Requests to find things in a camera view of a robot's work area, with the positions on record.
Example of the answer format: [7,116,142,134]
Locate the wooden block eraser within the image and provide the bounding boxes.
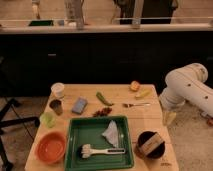
[138,133,166,157]

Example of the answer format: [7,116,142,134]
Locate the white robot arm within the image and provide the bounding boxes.
[159,63,213,126]

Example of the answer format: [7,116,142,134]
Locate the dark brown bowl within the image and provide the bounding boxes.
[136,130,166,160]

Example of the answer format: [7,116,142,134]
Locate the orange red bowl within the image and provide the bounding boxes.
[35,132,66,164]

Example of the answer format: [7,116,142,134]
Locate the yellow banana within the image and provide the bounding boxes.
[135,89,151,99]

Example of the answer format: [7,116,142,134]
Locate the wooden table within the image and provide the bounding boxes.
[25,84,179,171]

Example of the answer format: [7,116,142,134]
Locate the metal fork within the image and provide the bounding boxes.
[122,103,151,108]

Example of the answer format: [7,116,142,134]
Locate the orange fruit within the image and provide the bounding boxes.
[130,81,140,91]

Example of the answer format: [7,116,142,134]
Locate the dark red grapes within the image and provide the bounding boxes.
[93,107,112,117]

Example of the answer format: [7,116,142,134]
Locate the green plastic tray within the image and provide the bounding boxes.
[64,116,134,171]

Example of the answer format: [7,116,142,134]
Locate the white dish brush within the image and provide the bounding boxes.
[80,144,126,159]

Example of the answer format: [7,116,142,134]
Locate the blue sponge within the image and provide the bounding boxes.
[72,98,88,114]

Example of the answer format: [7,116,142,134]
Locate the dark brown cup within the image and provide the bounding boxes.
[49,99,63,115]

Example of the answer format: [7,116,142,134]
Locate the white paper cup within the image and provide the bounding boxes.
[51,82,65,98]

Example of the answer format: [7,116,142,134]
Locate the light green cup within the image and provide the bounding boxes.
[40,113,55,128]

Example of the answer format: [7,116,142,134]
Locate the black office chair base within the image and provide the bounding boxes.
[0,98,40,171]

